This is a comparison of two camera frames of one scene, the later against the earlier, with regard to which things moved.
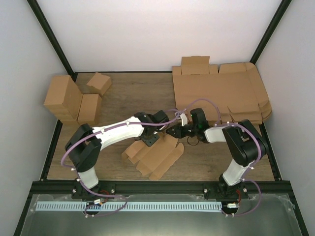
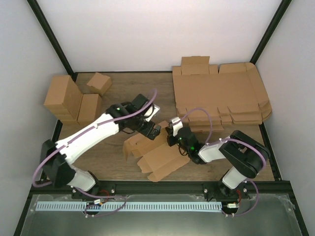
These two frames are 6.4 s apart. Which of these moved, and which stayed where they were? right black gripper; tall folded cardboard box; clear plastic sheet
Moved: right black gripper
Stayed: tall folded cardboard box; clear plastic sheet
